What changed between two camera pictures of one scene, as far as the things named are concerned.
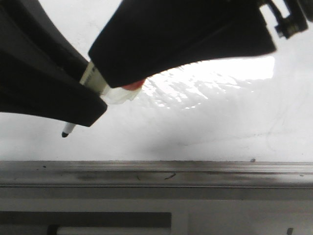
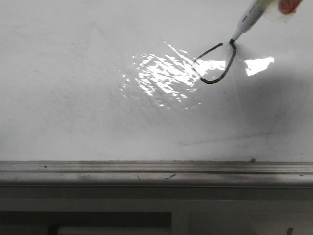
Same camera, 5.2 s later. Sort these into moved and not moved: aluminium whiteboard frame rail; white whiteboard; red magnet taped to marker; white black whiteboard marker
Moved: white black whiteboard marker; red magnet taped to marker
Not moved: aluminium whiteboard frame rail; white whiteboard
